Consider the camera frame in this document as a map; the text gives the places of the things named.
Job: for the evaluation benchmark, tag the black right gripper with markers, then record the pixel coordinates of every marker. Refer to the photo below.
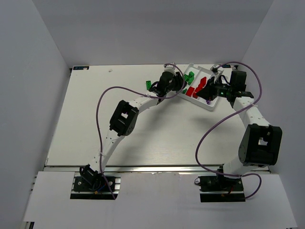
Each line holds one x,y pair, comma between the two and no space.
210,89

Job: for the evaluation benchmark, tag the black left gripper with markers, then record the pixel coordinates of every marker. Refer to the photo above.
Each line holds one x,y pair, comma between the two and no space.
179,81

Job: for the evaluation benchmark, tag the green long lego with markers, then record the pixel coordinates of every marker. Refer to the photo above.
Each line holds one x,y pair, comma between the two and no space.
188,79
148,85

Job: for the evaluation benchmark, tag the green long lego top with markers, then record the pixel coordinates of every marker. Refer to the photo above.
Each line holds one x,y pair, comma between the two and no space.
148,85

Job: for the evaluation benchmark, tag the red rectangular lego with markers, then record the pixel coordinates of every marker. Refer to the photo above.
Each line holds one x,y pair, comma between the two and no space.
202,83

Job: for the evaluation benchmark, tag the small red lego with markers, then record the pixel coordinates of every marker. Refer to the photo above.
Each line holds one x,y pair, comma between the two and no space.
190,91

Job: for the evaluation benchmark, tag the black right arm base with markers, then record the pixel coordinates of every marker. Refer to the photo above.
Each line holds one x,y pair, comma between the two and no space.
220,189

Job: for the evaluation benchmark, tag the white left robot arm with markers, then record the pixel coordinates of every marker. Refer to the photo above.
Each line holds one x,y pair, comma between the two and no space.
124,118

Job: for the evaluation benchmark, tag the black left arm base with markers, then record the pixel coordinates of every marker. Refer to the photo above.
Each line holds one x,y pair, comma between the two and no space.
82,190

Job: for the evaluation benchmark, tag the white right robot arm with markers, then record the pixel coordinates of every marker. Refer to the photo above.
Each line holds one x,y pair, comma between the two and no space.
261,142

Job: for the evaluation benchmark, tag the white divided tray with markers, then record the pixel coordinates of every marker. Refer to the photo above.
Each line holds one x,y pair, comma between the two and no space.
196,80

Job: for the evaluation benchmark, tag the blue table label right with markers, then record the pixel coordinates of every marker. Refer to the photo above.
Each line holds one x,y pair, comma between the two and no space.
226,66

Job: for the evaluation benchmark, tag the blue table label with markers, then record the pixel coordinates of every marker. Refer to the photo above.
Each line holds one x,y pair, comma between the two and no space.
80,68
226,66

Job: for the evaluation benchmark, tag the blue table label left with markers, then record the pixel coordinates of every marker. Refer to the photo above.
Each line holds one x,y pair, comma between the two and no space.
80,68

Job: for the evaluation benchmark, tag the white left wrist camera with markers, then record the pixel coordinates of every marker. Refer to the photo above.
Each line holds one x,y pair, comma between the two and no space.
170,67

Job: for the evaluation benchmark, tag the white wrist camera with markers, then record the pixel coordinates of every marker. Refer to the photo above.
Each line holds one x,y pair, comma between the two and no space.
216,72
170,67

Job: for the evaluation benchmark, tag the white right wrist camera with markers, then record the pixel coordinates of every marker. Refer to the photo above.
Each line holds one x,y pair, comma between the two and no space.
216,72

